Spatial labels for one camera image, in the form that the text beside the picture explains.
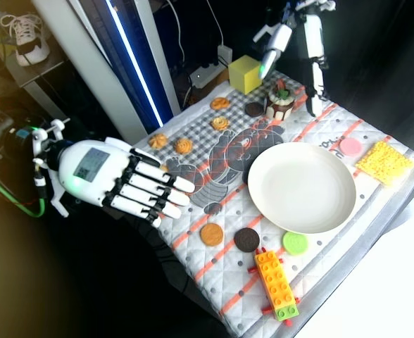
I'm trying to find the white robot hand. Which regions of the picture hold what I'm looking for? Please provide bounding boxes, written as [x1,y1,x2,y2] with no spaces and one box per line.
[56,137,196,229]
[253,0,337,118]

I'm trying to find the chocolate cupcake toy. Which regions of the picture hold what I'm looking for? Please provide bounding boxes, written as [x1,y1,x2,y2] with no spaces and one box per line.
[264,79,296,123]

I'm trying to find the cream round plate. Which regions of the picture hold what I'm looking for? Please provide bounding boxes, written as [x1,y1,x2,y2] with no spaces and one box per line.
[247,142,357,234]

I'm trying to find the golden flower-shaped cookie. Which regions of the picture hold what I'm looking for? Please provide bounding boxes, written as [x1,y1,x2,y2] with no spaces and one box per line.
[210,115,231,130]
[148,133,168,151]
[210,96,231,111]
[174,137,194,155]

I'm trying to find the yellow cube block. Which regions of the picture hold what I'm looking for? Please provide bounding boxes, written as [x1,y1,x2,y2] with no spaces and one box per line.
[228,54,265,95]

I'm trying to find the white power adapter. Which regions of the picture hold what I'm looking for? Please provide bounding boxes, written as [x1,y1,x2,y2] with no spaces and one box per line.
[216,44,233,66]

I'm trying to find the small dark chocolate sandwich cookie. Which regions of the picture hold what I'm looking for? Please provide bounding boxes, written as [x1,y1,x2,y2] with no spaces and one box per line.
[244,101,265,118]

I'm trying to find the grey shelf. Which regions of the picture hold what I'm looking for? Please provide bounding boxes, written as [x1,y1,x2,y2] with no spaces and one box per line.
[4,52,67,110]

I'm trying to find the white power strip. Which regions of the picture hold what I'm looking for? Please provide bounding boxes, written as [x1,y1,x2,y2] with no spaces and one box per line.
[189,63,229,89]

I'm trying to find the pink round biscuit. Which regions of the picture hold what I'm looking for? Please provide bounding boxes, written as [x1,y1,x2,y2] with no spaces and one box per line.
[339,137,363,157]

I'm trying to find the blue glowing panel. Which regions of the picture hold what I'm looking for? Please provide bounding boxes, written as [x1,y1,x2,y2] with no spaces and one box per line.
[69,0,182,130]

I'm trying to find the tan round biscuit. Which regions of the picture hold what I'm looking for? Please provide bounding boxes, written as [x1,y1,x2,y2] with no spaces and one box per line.
[199,223,225,247]

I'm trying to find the yellow square cracker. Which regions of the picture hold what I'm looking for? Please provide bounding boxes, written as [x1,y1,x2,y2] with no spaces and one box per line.
[355,140,414,187]

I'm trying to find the white sneaker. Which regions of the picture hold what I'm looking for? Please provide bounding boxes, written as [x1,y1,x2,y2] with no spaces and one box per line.
[0,13,51,67]

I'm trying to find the quilt with printed bear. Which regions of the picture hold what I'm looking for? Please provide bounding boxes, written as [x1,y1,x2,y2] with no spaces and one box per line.
[136,65,414,338]

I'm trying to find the large dark chocolate sandwich cookie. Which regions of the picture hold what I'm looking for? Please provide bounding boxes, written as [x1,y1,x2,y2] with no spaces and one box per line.
[233,227,261,254]

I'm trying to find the green round biscuit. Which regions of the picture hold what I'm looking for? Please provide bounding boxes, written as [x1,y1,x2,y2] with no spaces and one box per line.
[282,231,309,256]

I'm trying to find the orange and green brick block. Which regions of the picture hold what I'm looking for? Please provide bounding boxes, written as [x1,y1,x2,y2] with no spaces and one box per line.
[254,250,300,322]

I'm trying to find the green cable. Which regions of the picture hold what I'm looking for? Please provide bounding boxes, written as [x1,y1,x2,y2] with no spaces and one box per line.
[0,163,46,218]

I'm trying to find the white cable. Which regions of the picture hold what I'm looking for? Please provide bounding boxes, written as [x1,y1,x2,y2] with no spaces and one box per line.
[205,0,226,46]
[166,0,187,64]

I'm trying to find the white post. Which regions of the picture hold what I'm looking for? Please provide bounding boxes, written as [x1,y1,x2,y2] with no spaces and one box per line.
[30,0,148,142]

